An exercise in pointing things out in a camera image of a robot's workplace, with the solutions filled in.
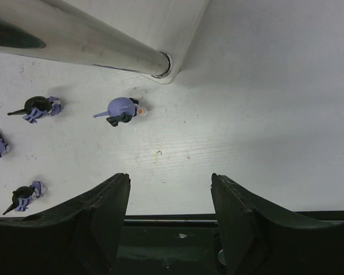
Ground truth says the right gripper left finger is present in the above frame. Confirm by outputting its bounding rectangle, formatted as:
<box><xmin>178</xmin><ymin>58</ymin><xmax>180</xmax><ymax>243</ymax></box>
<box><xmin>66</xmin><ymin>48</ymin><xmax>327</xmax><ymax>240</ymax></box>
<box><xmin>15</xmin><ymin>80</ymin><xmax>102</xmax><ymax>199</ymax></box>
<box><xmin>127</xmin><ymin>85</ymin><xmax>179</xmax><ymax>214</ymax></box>
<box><xmin>0</xmin><ymin>173</ymin><xmax>130</xmax><ymax>274</ymax></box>

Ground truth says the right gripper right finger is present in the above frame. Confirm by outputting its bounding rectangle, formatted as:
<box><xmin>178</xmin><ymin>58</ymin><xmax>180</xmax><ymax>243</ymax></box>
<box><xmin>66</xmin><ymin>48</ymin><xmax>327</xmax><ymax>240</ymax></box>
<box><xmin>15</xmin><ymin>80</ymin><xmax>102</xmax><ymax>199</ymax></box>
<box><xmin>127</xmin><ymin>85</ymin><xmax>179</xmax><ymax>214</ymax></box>
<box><xmin>211</xmin><ymin>174</ymin><xmax>344</xmax><ymax>274</ymax></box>

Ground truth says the light wooden two-tier shelf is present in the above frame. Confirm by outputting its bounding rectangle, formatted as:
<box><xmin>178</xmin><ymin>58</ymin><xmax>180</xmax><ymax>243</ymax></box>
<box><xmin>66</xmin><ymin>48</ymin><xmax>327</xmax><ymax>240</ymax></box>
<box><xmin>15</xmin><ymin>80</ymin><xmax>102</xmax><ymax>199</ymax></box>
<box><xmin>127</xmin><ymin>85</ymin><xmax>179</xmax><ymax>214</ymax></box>
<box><xmin>0</xmin><ymin>1</ymin><xmax>208</xmax><ymax>84</ymax></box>

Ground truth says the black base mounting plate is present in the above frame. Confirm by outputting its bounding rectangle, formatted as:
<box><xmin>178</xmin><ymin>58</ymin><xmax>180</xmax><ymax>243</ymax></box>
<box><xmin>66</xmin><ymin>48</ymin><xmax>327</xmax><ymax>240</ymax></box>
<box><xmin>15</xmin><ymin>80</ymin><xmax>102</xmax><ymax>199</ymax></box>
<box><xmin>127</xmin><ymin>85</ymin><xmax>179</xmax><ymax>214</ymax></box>
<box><xmin>108</xmin><ymin>215</ymin><xmax>228</xmax><ymax>274</ymax></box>

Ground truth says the black imp figure front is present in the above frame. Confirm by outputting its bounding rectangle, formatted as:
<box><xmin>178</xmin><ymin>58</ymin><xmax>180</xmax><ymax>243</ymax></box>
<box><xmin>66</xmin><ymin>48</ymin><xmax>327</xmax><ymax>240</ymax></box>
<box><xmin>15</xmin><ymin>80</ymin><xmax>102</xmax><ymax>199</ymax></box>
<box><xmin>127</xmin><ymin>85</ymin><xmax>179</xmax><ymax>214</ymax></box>
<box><xmin>3</xmin><ymin>181</ymin><xmax>48</xmax><ymax>215</ymax></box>

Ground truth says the purple-headed figure black bow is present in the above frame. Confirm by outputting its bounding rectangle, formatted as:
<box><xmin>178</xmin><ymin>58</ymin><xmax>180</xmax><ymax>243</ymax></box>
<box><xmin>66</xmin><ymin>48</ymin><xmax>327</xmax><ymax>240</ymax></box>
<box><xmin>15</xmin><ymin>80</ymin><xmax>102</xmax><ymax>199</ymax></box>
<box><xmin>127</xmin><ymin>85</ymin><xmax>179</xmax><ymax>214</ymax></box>
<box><xmin>93</xmin><ymin>97</ymin><xmax>147</xmax><ymax>127</ymax></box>

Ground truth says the black-headed figure purple bow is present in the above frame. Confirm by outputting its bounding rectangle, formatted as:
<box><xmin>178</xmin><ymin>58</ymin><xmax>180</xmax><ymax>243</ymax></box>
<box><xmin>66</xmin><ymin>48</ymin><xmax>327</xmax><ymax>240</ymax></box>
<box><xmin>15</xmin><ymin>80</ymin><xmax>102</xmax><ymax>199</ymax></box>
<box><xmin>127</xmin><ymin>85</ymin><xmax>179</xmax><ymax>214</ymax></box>
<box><xmin>7</xmin><ymin>96</ymin><xmax>62</xmax><ymax>124</ymax></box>

